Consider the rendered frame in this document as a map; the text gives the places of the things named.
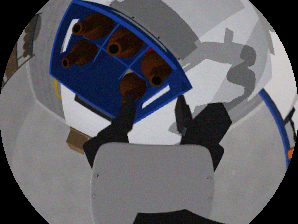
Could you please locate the dark blue crate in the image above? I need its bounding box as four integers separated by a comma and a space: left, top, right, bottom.
49, 0, 193, 125

